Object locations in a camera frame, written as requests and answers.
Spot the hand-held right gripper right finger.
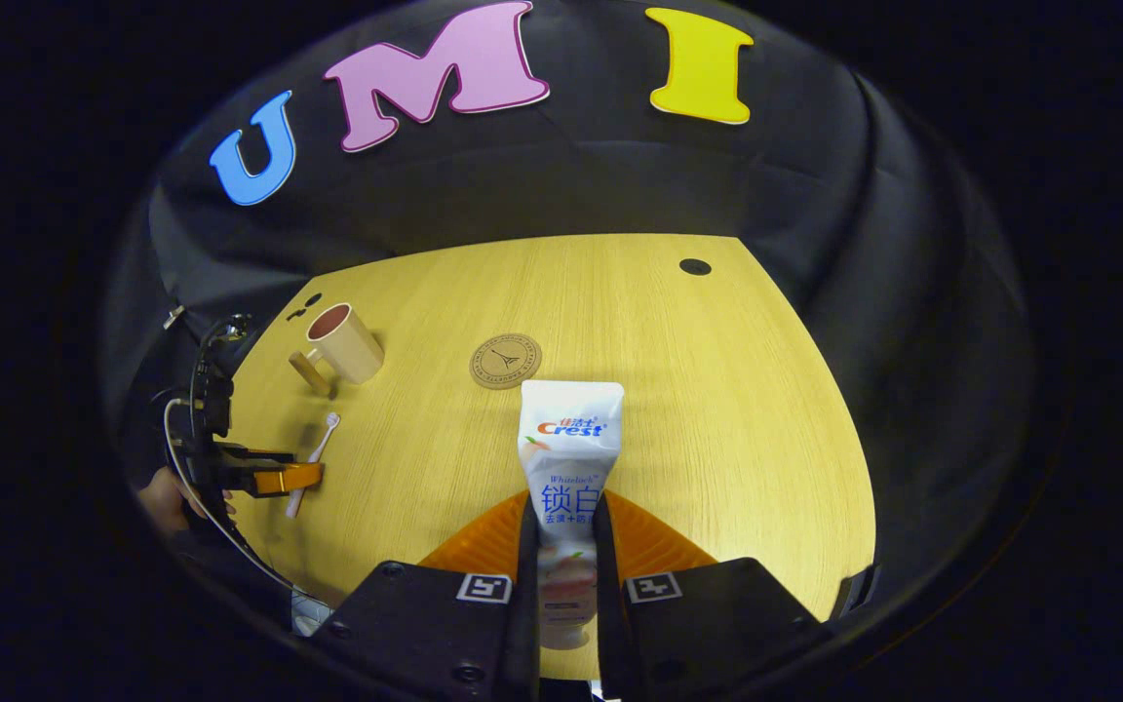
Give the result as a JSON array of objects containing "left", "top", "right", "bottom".
[{"left": 591, "top": 490, "right": 833, "bottom": 702}]

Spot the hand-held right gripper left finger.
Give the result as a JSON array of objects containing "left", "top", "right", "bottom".
[{"left": 311, "top": 490, "right": 541, "bottom": 702}]

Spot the pink toothbrush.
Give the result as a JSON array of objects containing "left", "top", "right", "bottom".
[{"left": 286, "top": 412, "right": 340, "bottom": 519}]

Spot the beige cup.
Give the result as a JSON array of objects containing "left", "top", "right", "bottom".
[{"left": 289, "top": 303, "right": 385, "bottom": 397}]

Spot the white toothpaste tube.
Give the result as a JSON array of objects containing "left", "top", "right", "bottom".
[{"left": 518, "top": 380, "right": 625, "bottom": 650}]

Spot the round brown coaster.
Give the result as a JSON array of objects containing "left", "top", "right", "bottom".
[{"left": 469, "top": 333, "right": 543, "bottom": 391}]

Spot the black backdrop cloth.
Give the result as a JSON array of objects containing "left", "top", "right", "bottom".
[{"left": 98, "top": 0, "right": 1035, "bottom": 625}]

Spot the white cable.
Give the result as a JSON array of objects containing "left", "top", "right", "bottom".
[{"left": 163, "top": 397, "right": 301, "bottom": 592}]

